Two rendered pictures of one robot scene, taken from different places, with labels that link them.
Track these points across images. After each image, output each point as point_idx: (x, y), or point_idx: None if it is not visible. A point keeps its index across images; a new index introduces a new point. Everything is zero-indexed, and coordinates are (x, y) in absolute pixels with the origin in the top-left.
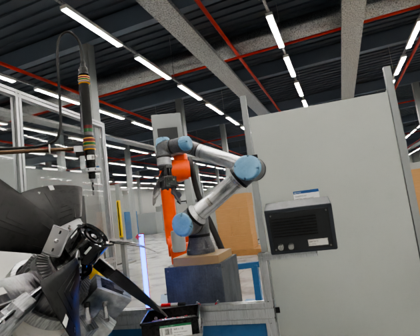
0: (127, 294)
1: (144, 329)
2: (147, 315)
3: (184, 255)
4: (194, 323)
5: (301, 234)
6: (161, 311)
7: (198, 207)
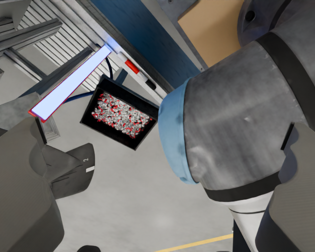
0: (52, 138)
1: (85, 120)
2: (94, 95)
3: (228, 6)
4: (132, 143)
5: None
6: (81, 191)
7: (236, 223)
